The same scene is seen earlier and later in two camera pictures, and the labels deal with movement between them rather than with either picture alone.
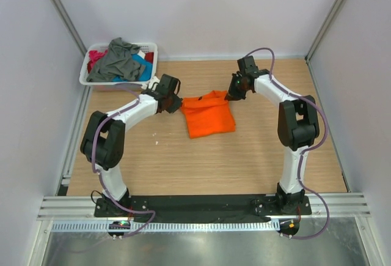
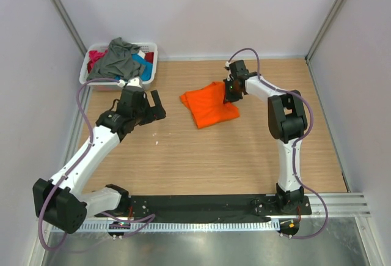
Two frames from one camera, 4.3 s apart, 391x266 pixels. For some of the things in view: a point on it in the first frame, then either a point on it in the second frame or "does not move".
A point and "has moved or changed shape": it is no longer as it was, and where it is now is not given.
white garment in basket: (141, 54) does not move
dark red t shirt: (149, 56) does not move
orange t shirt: (208, 114) has moved or changed shape
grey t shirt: (118, 61) does not move
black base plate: (202, 206) does not move
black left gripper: (176, 105) to (153, 113)
